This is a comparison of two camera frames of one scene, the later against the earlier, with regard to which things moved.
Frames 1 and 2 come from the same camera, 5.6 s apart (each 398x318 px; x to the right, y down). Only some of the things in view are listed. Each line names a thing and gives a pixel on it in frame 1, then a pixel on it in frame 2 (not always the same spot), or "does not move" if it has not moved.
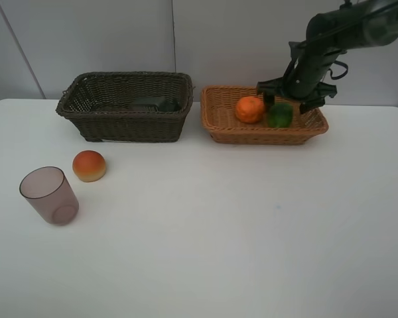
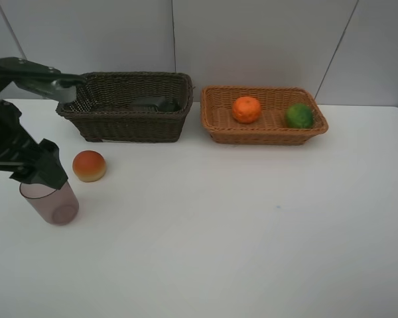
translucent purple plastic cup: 48,189 does not move
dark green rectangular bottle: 163,103 does not move
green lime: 280,115 to 298,116
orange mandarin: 249,109 does not move
